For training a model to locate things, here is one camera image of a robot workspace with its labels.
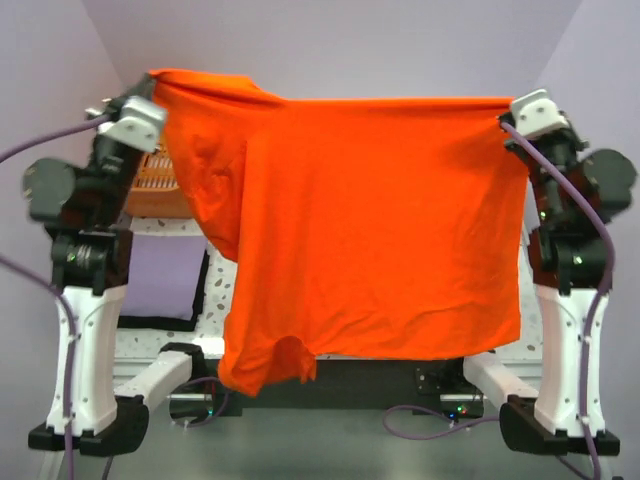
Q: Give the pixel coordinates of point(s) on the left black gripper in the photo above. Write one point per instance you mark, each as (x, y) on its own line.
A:
(143, 89)

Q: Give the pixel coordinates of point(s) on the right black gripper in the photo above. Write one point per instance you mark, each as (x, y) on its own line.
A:
(577, 141)

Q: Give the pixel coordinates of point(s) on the orange t shirt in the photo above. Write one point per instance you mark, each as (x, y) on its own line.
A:
(372, 228)

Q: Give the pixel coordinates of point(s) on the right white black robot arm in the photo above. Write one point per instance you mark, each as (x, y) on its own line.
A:
(572, 257)

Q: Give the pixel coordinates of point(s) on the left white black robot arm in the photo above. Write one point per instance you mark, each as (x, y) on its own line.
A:
(79, 208)

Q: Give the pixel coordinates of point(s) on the orange plastic basket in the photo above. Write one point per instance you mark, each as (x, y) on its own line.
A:
(155, 192)

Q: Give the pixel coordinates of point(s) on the folded lavender t shirt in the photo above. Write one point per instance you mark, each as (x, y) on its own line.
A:
(163, 277)

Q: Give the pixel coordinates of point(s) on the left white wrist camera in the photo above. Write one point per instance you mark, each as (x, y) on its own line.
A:
(141, 140)

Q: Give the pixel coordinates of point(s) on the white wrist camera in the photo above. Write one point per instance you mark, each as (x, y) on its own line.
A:
(141, 140)
(536, 114)

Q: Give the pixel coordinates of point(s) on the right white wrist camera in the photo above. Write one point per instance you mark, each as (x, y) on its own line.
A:
(536, 114)

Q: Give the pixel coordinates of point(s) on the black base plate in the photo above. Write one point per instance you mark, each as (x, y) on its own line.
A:
(345, 384)

